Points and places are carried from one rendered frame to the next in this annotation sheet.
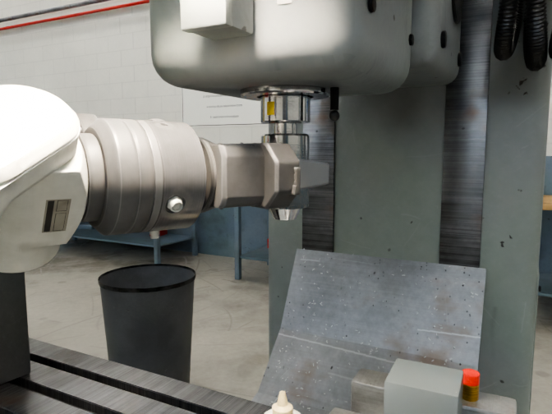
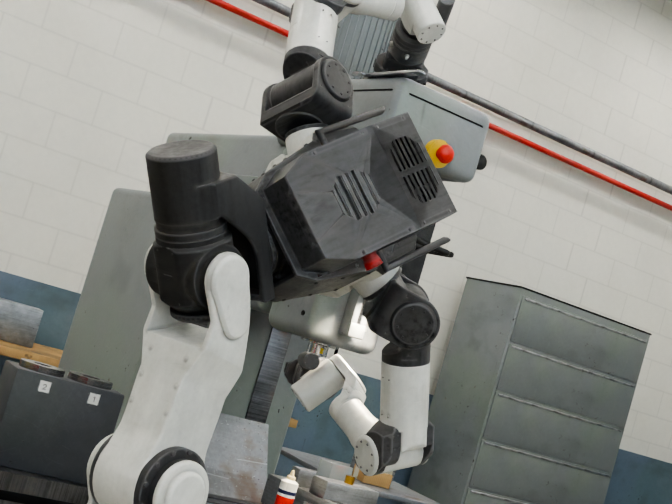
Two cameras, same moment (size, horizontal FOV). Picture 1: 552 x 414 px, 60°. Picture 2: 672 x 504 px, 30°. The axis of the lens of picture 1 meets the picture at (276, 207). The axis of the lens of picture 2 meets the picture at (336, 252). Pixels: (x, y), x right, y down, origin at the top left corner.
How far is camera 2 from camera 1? 261 cm
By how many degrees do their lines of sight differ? 61
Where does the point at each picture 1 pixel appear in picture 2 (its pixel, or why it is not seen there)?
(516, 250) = (283, 415)
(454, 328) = (255, 458)
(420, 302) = (237, 442)
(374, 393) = (307, 474)
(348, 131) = not seen: hidden behind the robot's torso
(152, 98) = not seen: outside the picture
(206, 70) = (329, 340)
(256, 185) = not seen: hidden behind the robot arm
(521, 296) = (279, 442)
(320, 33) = (370, 344)
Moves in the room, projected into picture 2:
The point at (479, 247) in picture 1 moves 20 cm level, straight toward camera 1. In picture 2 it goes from (268, 411) to (314, 429)
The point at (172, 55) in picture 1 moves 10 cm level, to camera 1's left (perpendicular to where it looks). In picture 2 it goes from (321, 331) to (299, 324)
